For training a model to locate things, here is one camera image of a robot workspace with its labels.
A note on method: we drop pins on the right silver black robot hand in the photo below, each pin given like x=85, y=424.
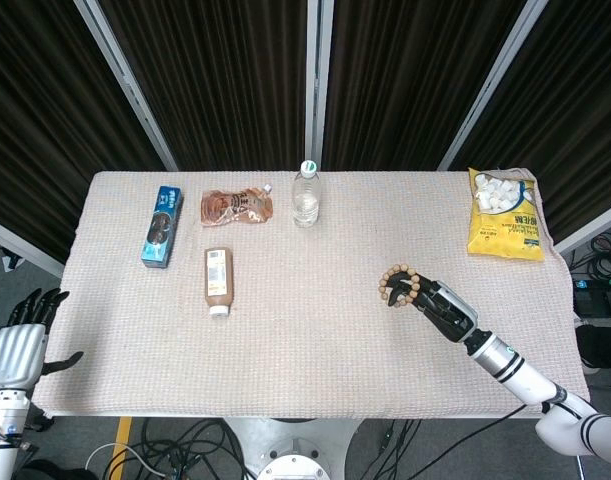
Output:
x=447, y=312

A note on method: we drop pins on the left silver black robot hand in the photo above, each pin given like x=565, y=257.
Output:
x=17, y=357

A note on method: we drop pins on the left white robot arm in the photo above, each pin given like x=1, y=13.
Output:
x=2, y=435

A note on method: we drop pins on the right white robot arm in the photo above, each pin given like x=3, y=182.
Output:
x=525, y=377

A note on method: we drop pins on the yellow marshmallow bag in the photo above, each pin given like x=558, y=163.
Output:
x=505, y=220

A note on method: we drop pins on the yellow floor tape strip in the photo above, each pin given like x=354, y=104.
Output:
x=121, y=440

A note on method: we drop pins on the beige waffle tablecloth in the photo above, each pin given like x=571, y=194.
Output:
x=305, y=360

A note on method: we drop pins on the black power box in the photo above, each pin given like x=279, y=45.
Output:
x=602, y=297

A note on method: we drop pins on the clear plastic water bottle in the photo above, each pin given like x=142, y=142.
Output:
x=305, y=200

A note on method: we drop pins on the blue cookie box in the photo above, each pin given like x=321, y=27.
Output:
x=161, y=227

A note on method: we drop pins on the brown sauce bottle white cap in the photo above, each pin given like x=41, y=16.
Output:
x=219, y=280

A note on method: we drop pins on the black curtain panel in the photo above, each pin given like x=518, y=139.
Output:
x=45, y=115
x=570, y=115
x=405, y=85
x=220, y=85

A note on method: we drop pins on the brown spout pouch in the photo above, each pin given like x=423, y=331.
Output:
x=235, y=205

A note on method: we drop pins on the grey aluminium partition rail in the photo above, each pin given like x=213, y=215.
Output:
x=20, y=245
x=592, y=227

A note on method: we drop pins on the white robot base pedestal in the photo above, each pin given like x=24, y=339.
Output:
x=292, y=440

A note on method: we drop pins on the grey aluminium partition post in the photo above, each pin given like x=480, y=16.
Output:
x=318, y=75
x=490, y=85
x=125, y=82

